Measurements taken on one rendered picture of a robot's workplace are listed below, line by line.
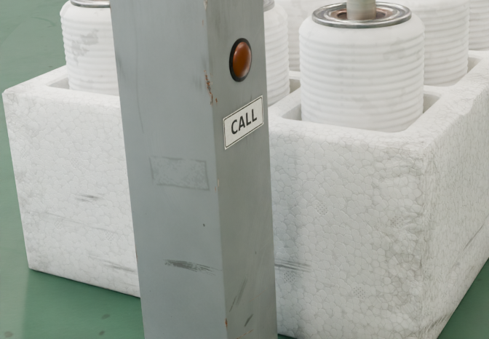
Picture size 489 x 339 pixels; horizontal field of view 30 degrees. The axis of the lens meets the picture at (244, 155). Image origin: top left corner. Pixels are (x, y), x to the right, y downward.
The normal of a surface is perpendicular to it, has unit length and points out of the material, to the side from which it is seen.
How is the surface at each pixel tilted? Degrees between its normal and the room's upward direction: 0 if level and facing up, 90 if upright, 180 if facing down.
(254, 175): 90
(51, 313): 0
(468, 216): 90
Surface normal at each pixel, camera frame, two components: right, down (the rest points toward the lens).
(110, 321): -0.05, -0.93
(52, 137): -0.49, 0.34
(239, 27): 0.87, 0.14
